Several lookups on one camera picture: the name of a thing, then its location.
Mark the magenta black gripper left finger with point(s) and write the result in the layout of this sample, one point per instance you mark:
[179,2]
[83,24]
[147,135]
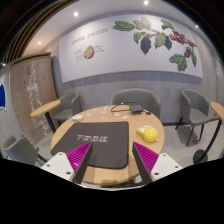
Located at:
[79,158]

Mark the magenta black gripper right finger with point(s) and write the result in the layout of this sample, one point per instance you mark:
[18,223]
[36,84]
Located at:
[145,159]

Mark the yellow computer mouse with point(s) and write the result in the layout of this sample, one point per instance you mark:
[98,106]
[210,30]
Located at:
[148,133]

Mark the black desk mat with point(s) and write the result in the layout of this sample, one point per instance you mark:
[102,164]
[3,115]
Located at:
[110,143]

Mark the white card box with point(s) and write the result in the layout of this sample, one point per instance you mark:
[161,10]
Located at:
[77,117]

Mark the round wooden table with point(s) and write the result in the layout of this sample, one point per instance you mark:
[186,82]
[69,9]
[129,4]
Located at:
[103,176]

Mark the black power adapter box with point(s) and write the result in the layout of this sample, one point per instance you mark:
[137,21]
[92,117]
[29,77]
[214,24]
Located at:
[136,108]

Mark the grey chair left back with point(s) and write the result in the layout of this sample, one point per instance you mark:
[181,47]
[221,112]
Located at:
[70,105]

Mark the grey chair front left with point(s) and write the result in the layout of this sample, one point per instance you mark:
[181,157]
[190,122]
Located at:
[21,150]

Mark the grey chair behind table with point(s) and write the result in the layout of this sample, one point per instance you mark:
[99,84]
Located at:
[137,96]

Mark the small wooden side table left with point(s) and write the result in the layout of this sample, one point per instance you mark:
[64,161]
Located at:
[45,109]

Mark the grey chair right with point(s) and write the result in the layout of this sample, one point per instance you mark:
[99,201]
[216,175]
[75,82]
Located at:
[194,110]

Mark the wooden panel board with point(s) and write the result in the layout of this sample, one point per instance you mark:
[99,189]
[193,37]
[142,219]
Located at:
[32,85]

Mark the coffee cherry wall mural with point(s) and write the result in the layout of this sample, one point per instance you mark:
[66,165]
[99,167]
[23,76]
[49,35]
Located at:
[128,43]

